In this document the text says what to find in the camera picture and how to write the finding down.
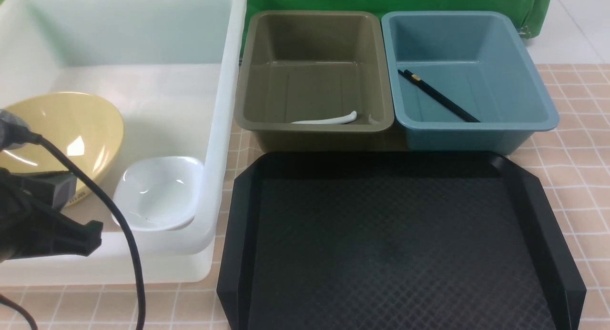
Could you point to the small white square dish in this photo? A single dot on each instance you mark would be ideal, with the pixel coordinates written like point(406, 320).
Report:
point(160, 193)

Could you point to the white ceramic soup spoon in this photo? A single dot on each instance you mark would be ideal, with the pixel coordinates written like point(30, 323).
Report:
point(351, 117)

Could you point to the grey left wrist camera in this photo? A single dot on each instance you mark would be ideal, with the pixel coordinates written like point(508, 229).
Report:
point(54, 188)

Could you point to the black plastic serving tray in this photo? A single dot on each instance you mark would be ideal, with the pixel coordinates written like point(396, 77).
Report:
point(395, 241)

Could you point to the yellow noodle bowl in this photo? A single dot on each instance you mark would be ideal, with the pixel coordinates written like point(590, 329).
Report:
point(88, 129)

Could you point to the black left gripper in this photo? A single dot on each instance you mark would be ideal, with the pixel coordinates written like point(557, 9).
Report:
point(32, 229)

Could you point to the teal plastic bin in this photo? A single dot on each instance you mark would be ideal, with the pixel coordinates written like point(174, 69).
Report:
point(463, 80)

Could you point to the beige grid tablecloth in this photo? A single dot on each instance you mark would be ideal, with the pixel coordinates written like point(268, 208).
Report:
point(571, 162)

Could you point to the green backdrop cloth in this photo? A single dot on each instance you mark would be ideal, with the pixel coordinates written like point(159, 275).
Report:
point(527, 16)

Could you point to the large white plastic tub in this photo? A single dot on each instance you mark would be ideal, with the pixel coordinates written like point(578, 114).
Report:
point(169, 66)

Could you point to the olive brown plastic bin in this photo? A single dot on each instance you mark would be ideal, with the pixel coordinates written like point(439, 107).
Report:
point(310, 65)

